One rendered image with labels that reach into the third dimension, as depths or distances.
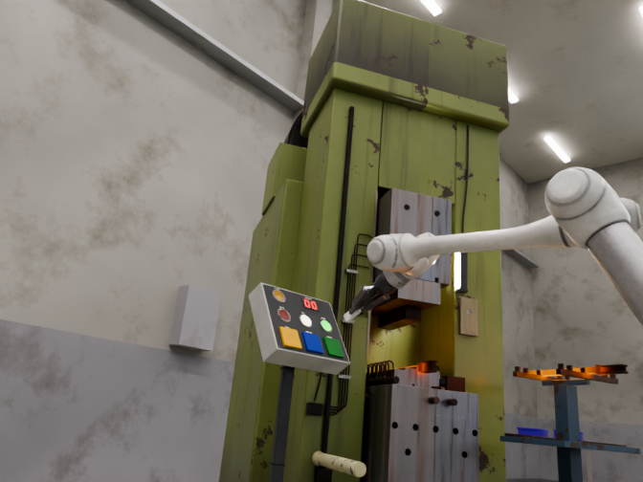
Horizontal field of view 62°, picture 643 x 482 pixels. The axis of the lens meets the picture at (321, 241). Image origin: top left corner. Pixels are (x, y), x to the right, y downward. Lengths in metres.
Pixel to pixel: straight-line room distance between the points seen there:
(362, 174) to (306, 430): 1.16
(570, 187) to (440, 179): 1.46
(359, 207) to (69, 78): 3.70
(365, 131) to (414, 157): 0.28
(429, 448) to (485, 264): 0.95
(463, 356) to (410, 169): 0.91
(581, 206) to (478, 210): 1.49
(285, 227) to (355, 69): 0.86
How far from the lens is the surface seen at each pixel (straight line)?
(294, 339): 1.84
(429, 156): 2.76
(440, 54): 3.04
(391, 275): 1.79
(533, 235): 1.60
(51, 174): 5.22
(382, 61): 2.84
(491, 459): 2.60
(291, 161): 3.24
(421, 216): 2.44
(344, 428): 2.29
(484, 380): 2.60
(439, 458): 2.24
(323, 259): 2.35
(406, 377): 2.25
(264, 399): 2.65
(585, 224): 1.35
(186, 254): 5.71
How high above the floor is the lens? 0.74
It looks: 19 degrees up
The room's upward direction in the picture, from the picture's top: 5 degrees clockwise
